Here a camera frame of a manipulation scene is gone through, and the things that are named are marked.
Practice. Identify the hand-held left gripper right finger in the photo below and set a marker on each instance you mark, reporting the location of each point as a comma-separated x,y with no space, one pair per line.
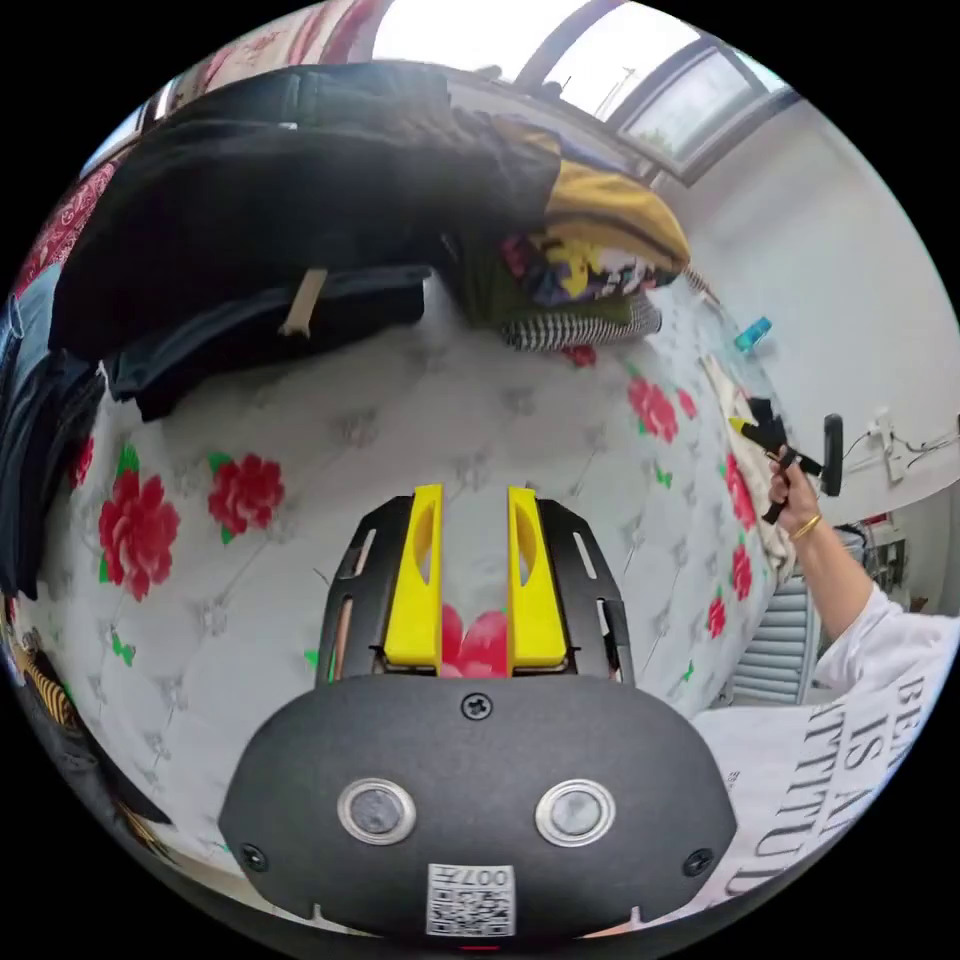
537,600

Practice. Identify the person's body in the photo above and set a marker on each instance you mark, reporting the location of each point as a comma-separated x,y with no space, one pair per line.
855,750

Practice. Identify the grey slatted panel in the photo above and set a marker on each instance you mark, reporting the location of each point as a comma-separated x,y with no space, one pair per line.
776,652

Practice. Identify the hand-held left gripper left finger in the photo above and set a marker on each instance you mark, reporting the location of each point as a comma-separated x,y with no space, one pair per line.
412,592

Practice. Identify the bed with floral quilt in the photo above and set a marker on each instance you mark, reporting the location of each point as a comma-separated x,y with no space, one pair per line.
420,420

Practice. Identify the heap of dark blue clothes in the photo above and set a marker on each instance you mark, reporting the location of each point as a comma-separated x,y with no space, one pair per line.
45,450

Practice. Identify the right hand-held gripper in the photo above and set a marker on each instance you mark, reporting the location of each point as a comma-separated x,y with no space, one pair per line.
774,435

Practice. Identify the beige cloth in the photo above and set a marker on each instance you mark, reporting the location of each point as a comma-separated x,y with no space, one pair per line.
750,465

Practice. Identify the window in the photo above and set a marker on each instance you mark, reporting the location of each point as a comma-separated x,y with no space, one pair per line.
615,75

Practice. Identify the red patterned curtain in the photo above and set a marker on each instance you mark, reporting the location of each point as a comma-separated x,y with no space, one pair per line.
330,34

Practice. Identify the red patterned cloth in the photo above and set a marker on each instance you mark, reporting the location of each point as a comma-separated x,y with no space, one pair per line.
64,225

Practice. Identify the pile of dark clothes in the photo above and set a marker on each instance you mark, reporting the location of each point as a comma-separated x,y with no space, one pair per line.
285,202

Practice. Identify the person's right forearm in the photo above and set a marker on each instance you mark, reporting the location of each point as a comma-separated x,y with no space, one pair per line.
832,577

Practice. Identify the person's right hand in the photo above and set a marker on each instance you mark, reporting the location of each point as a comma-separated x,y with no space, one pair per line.
793,487

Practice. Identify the teal plastic object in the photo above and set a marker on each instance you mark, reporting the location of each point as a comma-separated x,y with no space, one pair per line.
753,334

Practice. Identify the black yellow striped garment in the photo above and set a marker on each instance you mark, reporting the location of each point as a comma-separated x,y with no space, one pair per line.
52,697

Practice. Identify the pile of colourful clothes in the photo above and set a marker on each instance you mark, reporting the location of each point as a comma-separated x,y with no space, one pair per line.
592,255

